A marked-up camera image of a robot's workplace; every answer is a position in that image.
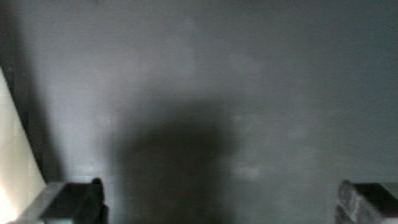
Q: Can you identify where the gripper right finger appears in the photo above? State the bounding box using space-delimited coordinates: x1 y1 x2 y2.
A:
334 180 398 224

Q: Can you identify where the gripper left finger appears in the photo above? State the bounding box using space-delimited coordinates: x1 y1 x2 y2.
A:
16 178 108 224

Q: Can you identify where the white drawer tray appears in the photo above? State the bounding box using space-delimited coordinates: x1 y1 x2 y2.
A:
0 69 44 224

